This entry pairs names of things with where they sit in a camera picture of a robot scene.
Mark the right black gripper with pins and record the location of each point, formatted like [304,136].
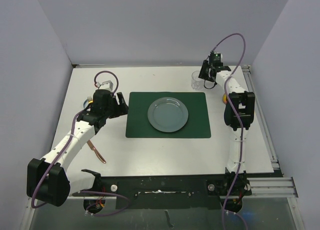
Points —
[202,75]

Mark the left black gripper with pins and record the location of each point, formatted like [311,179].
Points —
[121,109]

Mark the clear plastic cup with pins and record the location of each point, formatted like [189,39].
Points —
[196,82]

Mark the dark green placemat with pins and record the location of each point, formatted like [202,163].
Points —
[138,126]

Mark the teal round plate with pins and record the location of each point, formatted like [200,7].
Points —
[167,114]

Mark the copper knife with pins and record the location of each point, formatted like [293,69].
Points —
[93,148]

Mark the blue plastic spoon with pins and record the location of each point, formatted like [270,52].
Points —
[85,104]

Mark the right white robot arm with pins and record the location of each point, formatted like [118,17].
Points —
[238,114]

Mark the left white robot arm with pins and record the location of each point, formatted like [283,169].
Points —
[47,179]

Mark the gold iridescent spoon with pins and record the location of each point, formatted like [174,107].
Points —
[224,99]

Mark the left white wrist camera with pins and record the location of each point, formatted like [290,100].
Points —
[106,85]

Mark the gold fork green handle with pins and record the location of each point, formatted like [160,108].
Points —
[89,99]

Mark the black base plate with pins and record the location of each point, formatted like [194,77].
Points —
[169,192]

